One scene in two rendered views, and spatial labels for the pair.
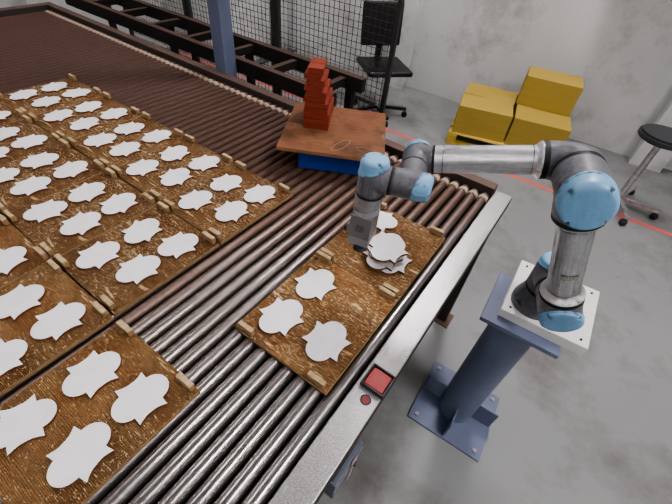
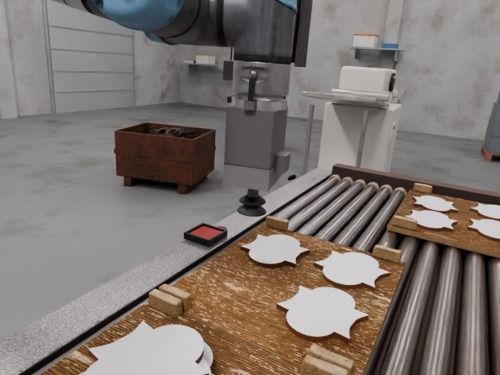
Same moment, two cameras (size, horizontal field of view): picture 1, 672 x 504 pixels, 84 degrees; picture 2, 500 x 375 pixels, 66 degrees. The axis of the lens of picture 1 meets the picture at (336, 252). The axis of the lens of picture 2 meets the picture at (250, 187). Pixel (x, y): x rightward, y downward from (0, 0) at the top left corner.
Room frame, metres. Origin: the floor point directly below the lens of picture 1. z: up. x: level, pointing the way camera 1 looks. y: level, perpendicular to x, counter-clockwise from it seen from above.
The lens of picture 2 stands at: (1.37, -0.10, 1.32)
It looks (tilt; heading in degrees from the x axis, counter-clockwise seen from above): 18 degrees down; 178
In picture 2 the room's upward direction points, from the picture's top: 4 degrees clockwise
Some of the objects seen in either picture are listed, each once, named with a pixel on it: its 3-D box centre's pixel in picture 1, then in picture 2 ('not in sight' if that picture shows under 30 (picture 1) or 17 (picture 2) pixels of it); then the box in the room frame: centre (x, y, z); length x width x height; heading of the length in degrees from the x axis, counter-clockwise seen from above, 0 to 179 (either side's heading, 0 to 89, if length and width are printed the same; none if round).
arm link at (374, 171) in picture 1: (373, 176); (263, 15); (0.84, -0.07, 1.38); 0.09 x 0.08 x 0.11; 79
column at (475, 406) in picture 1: (484, 367); not in sight; (0.87, -0.72, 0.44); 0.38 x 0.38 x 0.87; 61
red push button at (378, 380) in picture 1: (378, 381); (205, 234); (0.51, -0.16, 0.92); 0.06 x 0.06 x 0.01; 59
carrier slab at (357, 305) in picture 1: (320, 313); (294, 281); (0.71, 0.03, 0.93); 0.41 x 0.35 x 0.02; 149
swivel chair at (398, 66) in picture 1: (382, 65); not in sight; (4.33, -0.27, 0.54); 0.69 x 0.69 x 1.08
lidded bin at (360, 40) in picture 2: not in sight; (365, 41); (-8.26, 2.76, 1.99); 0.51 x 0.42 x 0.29; 61
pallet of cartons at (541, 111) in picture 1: (513, 110); not in sight; (4.00, -1.70, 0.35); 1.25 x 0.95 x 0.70; 61
